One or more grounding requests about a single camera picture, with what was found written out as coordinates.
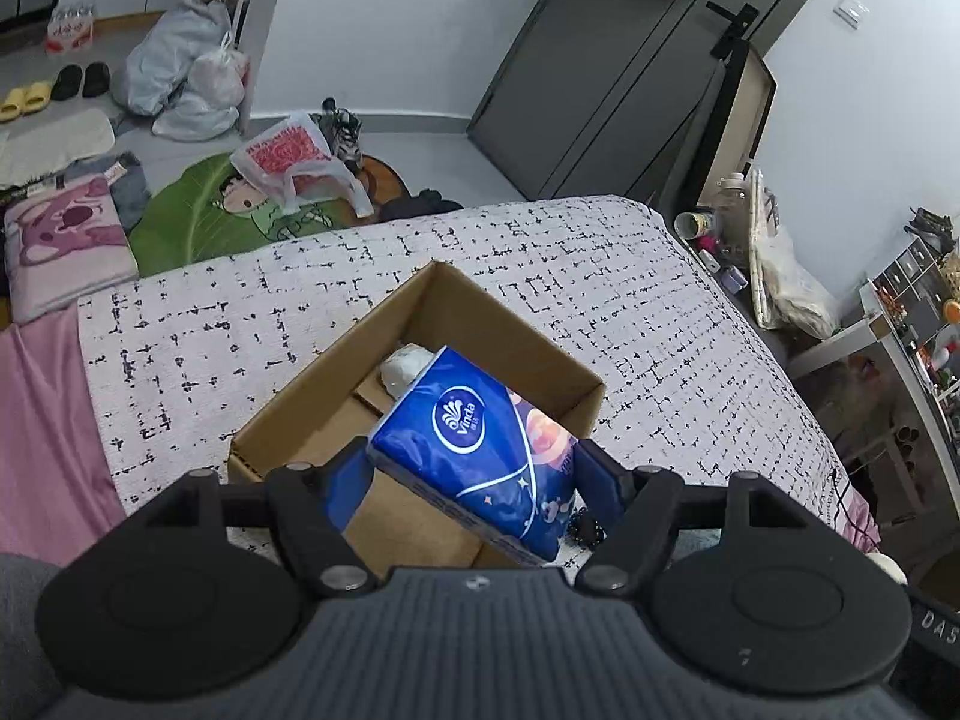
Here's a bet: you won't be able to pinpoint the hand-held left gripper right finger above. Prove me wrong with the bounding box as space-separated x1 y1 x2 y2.
574 439 822 599

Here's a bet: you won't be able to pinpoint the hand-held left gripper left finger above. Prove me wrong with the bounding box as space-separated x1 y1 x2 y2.
139 438 380 599

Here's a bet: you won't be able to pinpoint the blue tissue pack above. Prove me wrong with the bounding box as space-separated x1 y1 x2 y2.
366 346 583 565

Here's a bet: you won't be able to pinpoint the cardboard box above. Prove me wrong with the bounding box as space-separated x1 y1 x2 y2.
227 260 607 572

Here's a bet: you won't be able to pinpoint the white black-patterned blanket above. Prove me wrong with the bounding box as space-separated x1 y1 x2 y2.
77 195 865 550

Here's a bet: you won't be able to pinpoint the clear plastic bag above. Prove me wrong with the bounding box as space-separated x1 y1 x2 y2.
746 165 842 340

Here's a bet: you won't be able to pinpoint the black cloth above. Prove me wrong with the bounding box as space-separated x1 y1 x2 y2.
375 189 464 225

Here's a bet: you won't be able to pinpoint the white desk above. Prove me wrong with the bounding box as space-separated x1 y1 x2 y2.
786 281 960 541

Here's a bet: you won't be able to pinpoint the clear plastic bottle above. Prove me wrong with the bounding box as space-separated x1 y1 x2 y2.
712 172 752 260

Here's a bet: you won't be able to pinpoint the pink bed sheet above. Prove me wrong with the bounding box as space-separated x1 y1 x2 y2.
0 306 128 565

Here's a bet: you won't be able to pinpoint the green cartoon cushion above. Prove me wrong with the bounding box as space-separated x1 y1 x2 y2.
127 152 410 278

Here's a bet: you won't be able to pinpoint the red printed plastic bag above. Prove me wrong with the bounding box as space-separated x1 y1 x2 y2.
229 111 374 218

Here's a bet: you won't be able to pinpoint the person's grey pants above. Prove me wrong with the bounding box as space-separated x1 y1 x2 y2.
0 551 85 720

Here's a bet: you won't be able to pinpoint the grey sneakers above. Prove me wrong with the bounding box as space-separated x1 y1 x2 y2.
310 97 365 175

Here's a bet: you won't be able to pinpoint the grey drawer organizer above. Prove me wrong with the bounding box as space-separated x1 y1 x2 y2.
872 232 955 346

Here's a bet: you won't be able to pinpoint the grey folded cloth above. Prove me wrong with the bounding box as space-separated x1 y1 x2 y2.
64 152 152 233

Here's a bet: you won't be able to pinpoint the pink cartoon pillow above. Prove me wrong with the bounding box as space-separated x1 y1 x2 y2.
4 172 140 326

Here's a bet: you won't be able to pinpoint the black framed leaning board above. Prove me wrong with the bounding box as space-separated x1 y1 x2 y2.
673 41 778 220

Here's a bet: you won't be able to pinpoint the flat white plastic bag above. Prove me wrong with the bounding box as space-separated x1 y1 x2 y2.
152 94 241 143

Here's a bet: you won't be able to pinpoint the dark grey door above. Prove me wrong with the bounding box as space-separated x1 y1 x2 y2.
466 0 852 205

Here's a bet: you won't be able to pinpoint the white tied plastic bag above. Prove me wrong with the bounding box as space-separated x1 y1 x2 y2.
187 34 251 110

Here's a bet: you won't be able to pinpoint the white floor mat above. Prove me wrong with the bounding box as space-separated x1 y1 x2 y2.
0 108 116 189

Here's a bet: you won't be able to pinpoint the large grey plastic bag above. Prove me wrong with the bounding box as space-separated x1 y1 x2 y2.
112 0 230 118

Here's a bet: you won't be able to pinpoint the red white carton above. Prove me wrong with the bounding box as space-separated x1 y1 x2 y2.
45 4 98 56

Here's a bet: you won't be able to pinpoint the black beaded cord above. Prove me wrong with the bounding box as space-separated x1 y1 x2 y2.
566 511 608 547

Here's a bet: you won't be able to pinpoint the black cable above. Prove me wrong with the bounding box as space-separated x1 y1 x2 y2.
825 465 882 552

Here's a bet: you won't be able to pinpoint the black door handle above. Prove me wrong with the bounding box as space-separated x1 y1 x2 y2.
705 1 761 61

